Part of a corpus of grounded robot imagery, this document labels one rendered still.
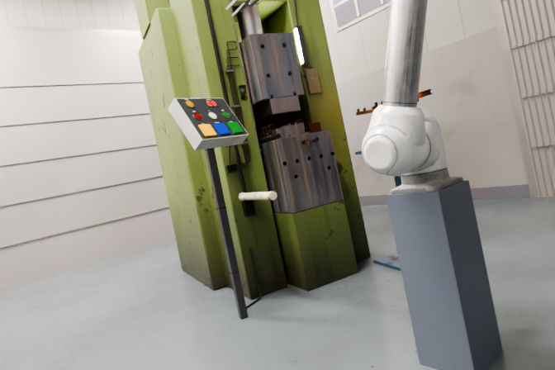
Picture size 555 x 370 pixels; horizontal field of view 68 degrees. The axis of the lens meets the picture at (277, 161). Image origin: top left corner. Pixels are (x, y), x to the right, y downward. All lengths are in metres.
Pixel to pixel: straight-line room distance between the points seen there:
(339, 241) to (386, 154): 1.48
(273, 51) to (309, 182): 0.83
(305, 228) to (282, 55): 1.06
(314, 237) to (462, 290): 1.23
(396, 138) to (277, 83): 1.47
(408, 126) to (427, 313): 0.65
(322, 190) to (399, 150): 1.40
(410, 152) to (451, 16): 3.54
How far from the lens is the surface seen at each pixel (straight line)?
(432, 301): 1.52
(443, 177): 1.45
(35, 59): 5.95
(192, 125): 2.06
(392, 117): 1.23
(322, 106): 2.86
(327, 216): 2.56
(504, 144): 4.45
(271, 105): 2.51
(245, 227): 2.54
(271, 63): 2.58
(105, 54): 6.18
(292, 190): 2.44
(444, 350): 1.58
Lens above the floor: 0.79
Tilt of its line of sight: level
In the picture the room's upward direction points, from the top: 11 degrees counter-clockwise
